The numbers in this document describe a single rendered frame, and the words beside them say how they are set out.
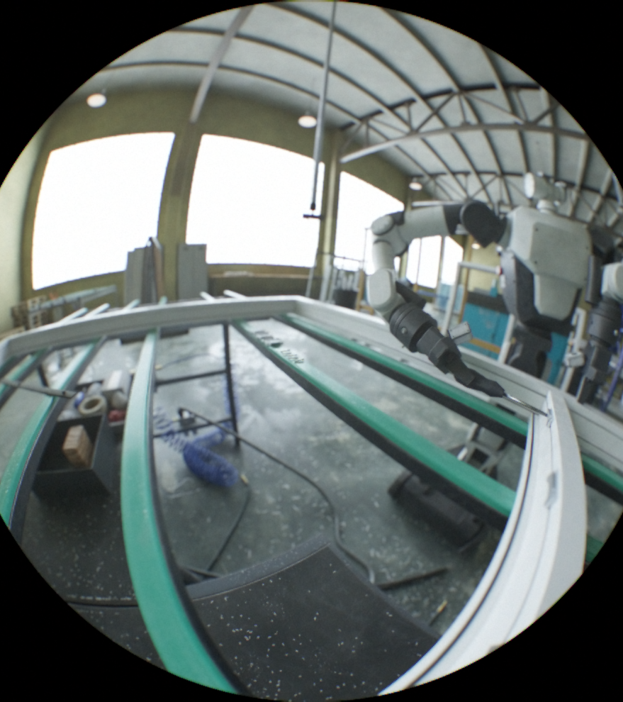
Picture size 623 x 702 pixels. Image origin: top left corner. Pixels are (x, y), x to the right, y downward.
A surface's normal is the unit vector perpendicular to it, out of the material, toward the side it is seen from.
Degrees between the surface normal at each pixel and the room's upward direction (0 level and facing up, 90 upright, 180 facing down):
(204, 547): 0
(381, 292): 58
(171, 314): 90
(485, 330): 90
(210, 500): 0
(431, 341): 66
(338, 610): 0
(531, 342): 99
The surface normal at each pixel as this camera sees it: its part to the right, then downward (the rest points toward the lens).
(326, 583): 0.07, -0.93
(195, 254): 0.58, 0.33
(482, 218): -0.59, 0.62
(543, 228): -0.55, 0.39
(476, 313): -0.81, 0.15
